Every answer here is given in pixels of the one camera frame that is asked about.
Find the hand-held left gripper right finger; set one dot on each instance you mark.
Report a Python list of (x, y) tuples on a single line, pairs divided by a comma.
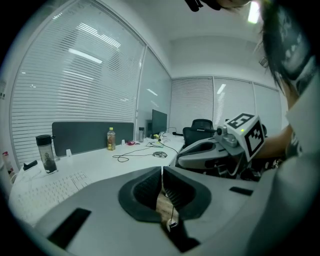
[(220, 212)]

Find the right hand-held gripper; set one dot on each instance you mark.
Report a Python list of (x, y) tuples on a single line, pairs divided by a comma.
[(250, 135)]

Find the clear water jug red cap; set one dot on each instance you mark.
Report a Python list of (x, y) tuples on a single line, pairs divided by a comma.
[(7, 162)]

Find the white keyboard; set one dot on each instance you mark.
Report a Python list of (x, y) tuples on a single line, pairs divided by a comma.
[(50, 192)]

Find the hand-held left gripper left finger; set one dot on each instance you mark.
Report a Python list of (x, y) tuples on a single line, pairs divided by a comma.
[(105, 212)]

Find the person's patterned white shirt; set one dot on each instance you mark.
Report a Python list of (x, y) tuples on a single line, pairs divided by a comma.
[(300, 200)]

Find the black office chair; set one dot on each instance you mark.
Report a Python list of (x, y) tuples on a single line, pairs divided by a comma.
[(197, 130)]

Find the black lidded shaker bottle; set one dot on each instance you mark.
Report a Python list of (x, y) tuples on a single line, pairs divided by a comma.
[(47, 155)]

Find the grey tumbler bottle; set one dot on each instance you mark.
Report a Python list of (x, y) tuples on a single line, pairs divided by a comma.
[(141, 135)]

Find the small black remote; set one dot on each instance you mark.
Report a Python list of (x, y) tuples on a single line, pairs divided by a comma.
[(30, 165)]

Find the ceiling light panel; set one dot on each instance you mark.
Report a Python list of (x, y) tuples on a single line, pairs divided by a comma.
[(253, 12)]

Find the small yellow item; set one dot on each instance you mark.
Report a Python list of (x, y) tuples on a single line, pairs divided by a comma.
[(156, 136)]

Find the person's right forearm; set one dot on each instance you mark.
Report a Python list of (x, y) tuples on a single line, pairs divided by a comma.
[(275, 145)]

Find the small red object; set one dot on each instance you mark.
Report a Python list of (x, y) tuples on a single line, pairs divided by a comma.
[(130, 143)]

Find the black head-worn camera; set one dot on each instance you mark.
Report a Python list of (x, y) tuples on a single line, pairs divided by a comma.
[(197, 3)]

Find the black monitor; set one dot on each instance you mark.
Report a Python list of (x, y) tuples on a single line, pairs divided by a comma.
[(159, 122)]

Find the yellow capped tea bottle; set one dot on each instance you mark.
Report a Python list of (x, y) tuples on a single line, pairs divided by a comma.
[(111, 141)]

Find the white window blinds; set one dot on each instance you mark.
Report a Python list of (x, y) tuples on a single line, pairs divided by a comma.
[(195, 102), (75, 87)]

